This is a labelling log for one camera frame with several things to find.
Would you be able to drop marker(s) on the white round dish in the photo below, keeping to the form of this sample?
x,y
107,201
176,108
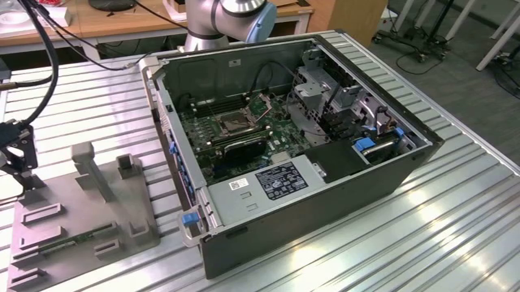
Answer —
x,y
12,18

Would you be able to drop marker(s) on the black round stand base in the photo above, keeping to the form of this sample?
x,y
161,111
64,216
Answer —
x,y
113,4

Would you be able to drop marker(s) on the green RAM stick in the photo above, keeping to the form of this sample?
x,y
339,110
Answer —
x,y
76,238

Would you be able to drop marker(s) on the CPU socket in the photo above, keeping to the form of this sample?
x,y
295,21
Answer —
x,y
236,124

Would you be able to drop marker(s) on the white desk frame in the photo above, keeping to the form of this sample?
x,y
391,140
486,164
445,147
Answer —
x,y
457,24
486,59

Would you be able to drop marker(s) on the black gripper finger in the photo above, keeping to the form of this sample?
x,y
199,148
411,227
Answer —
x,y
8,150
29,146

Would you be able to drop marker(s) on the black wheeled stand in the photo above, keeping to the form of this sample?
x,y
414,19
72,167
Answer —
x,y
426,45

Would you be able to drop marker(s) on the silver power supply unit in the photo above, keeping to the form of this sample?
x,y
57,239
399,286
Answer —
x,y
235,200

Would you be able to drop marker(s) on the small blue clip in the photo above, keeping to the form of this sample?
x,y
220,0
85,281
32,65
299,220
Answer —
x,y
397,132

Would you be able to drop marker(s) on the grey parts rack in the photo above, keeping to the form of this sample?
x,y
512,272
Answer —
x,y
80,219

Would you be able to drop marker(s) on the black RAM slot row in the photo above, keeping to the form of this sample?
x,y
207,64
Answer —
x,y
219,105
235,138

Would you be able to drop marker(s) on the blue card retention clip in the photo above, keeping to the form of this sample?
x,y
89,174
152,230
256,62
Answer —
x,y
171,147

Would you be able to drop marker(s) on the green motherboard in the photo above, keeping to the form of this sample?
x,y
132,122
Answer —
x,y
283,134

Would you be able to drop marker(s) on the black plastic shroud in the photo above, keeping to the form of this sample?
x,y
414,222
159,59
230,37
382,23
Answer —
x,y
332,161

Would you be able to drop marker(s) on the silver disk bay cage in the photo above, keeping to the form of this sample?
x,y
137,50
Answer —
x,y
312,88

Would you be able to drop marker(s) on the wooden cabinet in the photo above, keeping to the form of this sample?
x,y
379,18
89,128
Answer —
x,y
357,18

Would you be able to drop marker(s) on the black graphics card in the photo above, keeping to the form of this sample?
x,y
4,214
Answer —
x,y
244,149

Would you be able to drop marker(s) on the blue case latch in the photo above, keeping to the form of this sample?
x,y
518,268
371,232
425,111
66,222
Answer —
x,y
189,219

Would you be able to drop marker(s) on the red packet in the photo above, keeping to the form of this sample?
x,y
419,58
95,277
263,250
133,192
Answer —
x,y
50,2

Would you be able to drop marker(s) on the black open PC case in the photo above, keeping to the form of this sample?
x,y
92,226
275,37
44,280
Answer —
x,y
324,213

